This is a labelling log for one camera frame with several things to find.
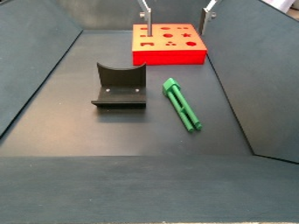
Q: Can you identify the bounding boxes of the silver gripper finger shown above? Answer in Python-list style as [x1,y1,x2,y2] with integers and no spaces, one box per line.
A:
[136,0,152,37]
[199,0,217,36]

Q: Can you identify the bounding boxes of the green three prong object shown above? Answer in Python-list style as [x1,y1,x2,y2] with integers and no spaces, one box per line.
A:
[163,78,201,132]

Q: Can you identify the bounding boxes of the black curved fixture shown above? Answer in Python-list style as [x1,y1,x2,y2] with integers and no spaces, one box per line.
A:
[91,64,145,109]

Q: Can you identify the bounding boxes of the red shape sorter block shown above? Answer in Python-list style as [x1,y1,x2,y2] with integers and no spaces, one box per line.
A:
[132,24,208,66]

